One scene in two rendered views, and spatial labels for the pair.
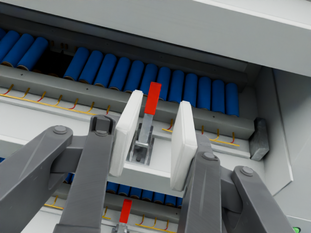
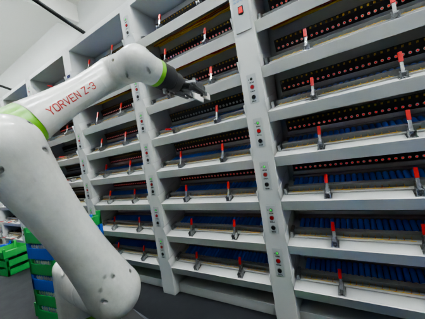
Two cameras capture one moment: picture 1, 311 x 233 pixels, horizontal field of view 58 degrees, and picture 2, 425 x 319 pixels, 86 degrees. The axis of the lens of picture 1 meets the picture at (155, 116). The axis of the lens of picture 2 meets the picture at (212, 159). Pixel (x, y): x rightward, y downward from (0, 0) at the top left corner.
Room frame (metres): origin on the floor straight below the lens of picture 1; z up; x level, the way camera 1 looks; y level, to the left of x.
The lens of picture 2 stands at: (-0.67, -0.57, 0.78)
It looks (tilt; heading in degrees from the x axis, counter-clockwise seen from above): 1 degrees down; 34
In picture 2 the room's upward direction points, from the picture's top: 9 degrees counter-clockwise
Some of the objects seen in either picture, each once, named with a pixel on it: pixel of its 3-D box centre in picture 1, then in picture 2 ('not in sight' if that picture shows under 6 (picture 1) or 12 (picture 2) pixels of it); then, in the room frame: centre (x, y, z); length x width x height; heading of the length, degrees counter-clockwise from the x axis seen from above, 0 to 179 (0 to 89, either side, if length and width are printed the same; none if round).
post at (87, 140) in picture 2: not in sight; (95, 161); (0.29, 1.20, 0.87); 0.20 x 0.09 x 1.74; 2
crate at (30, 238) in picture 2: not in sight; (65, 225); (-0.13, 0.85, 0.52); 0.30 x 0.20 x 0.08; 11
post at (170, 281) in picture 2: not in sight; (159, 149); (0.32, 0.50, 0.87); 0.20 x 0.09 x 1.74; 2
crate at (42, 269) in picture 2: not in sight; (70, 253); (-0.13, 0.85, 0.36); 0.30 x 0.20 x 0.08; 11
